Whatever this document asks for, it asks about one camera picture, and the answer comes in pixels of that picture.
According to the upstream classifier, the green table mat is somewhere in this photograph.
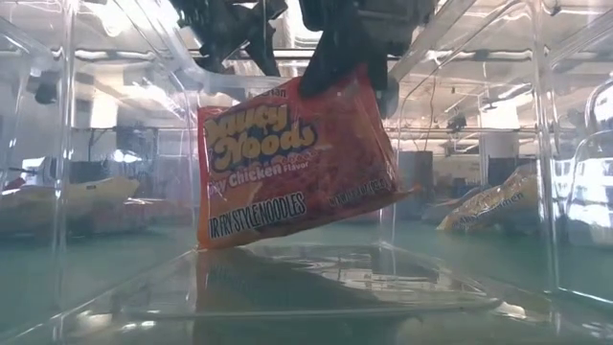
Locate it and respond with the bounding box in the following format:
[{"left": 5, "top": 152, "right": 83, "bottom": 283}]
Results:
[{"left": 0, "top": 218, "right": 613, "bottom": 345}]

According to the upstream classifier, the Maruchan beef ramen pack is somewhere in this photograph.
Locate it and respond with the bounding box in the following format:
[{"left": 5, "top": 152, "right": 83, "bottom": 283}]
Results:
[{"left": 436, "top": 162, "right": 541, "bottom": 236}]

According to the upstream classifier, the Maruchan creamy chicken ramen pack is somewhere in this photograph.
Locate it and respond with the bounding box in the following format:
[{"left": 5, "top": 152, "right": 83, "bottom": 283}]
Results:
[{"left": 0, "top": 174, "right": 141, "bottom": 236}]

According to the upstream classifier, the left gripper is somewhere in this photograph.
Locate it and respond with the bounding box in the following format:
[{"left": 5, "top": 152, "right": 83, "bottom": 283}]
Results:
[{"left": 297, "top": 0, "right": 438, "bottom": 121}]

